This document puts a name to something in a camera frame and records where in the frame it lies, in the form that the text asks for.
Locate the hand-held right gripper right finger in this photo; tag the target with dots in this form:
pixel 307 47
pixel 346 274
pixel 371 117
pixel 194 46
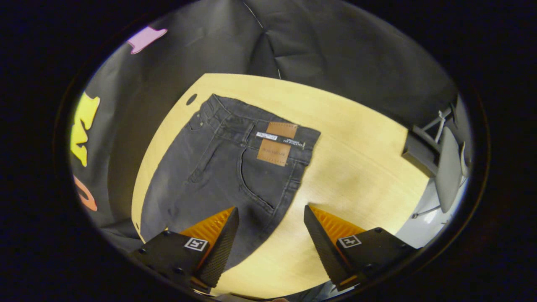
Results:
pixel 321 249

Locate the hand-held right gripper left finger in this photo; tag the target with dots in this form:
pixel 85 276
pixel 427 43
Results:
pixel 222 251

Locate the person's clothing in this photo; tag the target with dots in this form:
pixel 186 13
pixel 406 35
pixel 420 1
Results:
pixel 312 291

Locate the black backdrop cloth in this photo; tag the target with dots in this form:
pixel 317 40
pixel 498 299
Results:
pixel 335 42

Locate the grey chair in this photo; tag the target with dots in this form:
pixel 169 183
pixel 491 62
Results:
pixel 447 167

